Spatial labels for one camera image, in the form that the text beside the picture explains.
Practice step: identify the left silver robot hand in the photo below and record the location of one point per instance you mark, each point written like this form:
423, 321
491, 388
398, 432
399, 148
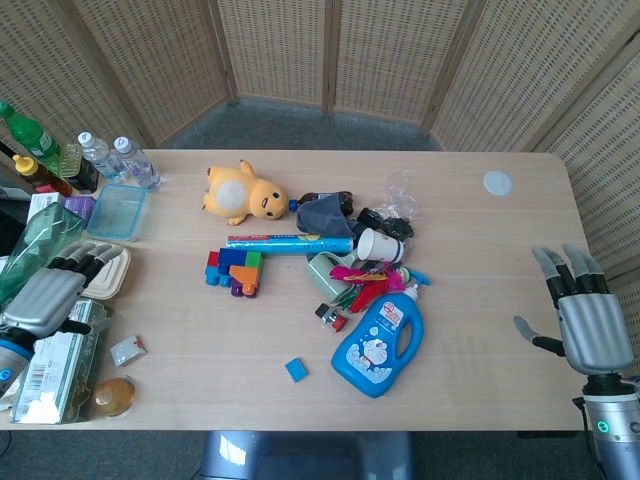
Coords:
47, 300

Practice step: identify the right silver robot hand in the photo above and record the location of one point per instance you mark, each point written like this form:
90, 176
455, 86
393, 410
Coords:
595, 330

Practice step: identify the colourful building blocks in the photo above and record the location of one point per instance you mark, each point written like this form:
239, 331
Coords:
240, 272

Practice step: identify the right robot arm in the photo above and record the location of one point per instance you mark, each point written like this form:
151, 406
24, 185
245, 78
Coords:
617, 430

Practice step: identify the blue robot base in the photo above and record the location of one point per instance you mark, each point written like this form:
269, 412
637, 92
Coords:
300, 455

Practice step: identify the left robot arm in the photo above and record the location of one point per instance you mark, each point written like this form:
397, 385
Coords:
11, 367

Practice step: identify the green transparent plastic bag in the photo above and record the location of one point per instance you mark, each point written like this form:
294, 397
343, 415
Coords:
37, 240

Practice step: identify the beige takeout box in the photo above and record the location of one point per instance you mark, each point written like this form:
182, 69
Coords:
107, 277

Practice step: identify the green tea box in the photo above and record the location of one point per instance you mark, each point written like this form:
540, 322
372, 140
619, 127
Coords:
65, 365

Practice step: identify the small silver card pack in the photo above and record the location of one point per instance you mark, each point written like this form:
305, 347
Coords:
127, 350

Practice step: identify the white box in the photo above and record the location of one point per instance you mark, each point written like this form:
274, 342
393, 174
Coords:
45, 204

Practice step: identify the purple box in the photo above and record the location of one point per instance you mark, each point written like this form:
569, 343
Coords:
80, 206

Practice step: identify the clear container blue lid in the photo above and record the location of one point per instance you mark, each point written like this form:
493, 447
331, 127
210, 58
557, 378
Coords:
117, 212

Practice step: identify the brown bottle yellow cap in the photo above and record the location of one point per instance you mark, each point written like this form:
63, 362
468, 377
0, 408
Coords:
42, 177

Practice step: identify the clear water bottle blue label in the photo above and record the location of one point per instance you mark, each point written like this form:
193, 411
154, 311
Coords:
102, 157

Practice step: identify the clear water bottle pink label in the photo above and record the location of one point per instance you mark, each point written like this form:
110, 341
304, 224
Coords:
137, 165

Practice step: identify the green soda bottle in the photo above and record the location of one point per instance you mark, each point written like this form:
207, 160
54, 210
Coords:
32, 137

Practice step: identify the white round table grommet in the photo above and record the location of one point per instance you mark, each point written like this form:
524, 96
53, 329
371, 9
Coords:
498, 182

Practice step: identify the yellow plush toy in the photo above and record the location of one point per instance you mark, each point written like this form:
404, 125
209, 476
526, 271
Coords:
235, 192

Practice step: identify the blue detergent bottle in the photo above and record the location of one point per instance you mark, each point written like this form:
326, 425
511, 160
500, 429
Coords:
372, 350

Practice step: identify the black crumpled object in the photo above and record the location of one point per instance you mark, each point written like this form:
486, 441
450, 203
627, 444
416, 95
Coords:
395, 225

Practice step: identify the colourful feather shuttlecock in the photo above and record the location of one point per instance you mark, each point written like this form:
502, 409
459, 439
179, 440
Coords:
372, 290

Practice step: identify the white paper cup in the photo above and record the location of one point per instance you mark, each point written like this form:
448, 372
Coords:
377, 245

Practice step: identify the clear plastic bag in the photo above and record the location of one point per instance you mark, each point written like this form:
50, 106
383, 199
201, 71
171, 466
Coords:
400, 195

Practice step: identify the blue wrapped roll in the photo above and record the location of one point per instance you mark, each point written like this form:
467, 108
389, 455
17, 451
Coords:
285, 244

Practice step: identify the green foil packet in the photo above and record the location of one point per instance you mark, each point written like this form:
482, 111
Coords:
350, 300

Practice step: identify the small blue tile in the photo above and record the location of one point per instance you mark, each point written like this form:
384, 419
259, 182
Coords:
297, 370

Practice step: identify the grey cloth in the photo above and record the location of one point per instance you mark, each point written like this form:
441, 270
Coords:
322, 217

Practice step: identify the cola bottle blue cap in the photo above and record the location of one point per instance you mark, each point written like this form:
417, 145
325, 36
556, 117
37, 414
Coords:
330, 197

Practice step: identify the wicker folding screen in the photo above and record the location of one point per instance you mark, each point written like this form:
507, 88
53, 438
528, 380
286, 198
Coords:
280, 50

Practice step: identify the red push button switch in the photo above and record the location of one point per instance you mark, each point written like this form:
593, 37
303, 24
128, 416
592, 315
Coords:
330, 317

